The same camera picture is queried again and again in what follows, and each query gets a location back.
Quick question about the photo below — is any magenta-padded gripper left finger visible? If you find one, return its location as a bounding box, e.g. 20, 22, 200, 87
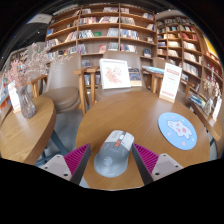
41, 143, 92, 186

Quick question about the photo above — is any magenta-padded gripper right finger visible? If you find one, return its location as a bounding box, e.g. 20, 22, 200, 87
131, 143, 184, 186

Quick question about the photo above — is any grey computer mouse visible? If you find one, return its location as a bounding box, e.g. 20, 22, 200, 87
93, 129, 135, 178

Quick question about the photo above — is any round light blue mouse pad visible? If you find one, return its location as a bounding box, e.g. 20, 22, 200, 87
157, 111, 198, 151

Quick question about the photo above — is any round wooden side table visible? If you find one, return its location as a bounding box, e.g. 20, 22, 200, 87
0, 95, 69, 166
189, 101, 224, 148

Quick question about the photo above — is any brown upholstered wooden armchair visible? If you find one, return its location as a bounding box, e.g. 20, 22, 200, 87
151, 56, 201, 108
88, 50, 158, 101
28, 53, 89, 118

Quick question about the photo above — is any glass vase with pink flowers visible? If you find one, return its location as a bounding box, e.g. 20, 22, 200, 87
4, 43, 73, 120

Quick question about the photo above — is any stack of lying books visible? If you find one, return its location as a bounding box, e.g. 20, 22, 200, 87
188, 92, 207, 108

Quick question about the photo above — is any white sign with wooden base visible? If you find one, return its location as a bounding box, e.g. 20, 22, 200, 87
158, 62, 183, 104

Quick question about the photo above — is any glass vase with pale flowers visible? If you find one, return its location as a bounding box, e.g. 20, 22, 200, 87
202, 66, 223, 117

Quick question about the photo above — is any dark blue standing book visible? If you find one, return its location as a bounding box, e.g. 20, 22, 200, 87
128, 67, 143, 88

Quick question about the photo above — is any small white sign stand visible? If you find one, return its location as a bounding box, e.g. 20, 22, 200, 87
7, 81, 22, 114
212, 96, 223, 122

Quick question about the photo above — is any light blue flat book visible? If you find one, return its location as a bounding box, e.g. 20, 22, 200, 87
142, 65, 166, 75

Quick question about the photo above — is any white framed flower picture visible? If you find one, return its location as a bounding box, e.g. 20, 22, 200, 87
98, 58, 132, 90

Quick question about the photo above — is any wide wooden bookshelf unit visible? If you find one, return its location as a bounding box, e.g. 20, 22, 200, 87
44, 3, 158, 68

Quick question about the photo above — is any white hanging ceiling panel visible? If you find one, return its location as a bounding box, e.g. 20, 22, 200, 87
28, 13, 53, 25

